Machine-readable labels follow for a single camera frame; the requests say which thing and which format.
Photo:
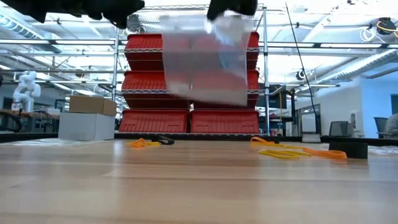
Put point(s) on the thin black rubber band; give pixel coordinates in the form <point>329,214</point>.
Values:
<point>166,141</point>

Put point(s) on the long ceiling light bar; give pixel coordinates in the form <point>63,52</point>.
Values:
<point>77,41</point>

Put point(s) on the person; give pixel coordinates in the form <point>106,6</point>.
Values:
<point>393,126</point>

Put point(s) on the wooden workbench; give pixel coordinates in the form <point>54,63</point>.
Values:
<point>37,114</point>

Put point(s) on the round dark ceiling fixture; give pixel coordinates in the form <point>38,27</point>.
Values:
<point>133,22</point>

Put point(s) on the white board panel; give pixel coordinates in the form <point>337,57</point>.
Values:
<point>308,123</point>

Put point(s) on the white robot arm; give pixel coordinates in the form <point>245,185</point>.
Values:
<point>26,90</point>

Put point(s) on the red storage bin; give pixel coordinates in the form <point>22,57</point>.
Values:
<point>143,59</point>
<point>154,122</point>
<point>224,122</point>
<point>254,46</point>
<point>143,84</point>
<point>254,84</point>

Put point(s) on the blue-grey office chair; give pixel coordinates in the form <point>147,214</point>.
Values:
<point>380,126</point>

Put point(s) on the white cardboard box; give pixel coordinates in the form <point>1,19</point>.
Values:
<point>84,126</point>

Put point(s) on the wide orange rubber band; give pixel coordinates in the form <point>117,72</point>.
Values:
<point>328,153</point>

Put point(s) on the dark wall monitor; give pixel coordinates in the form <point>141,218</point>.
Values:
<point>275,101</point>

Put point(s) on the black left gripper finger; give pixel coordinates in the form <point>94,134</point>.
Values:
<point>121,12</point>

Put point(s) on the brown cardboard box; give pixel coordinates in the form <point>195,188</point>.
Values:
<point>91,105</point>

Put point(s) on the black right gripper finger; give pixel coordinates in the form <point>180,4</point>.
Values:
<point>220,7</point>

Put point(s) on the black stand pole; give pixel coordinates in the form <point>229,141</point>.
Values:
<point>293,112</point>

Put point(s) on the yellow rubber band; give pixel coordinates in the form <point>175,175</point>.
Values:
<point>153,143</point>
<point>290,146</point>
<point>276,154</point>

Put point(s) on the dark grey monitor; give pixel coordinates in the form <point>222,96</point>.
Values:
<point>340,129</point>

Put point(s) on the silver flexible duct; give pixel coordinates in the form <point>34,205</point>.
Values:
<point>367,67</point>

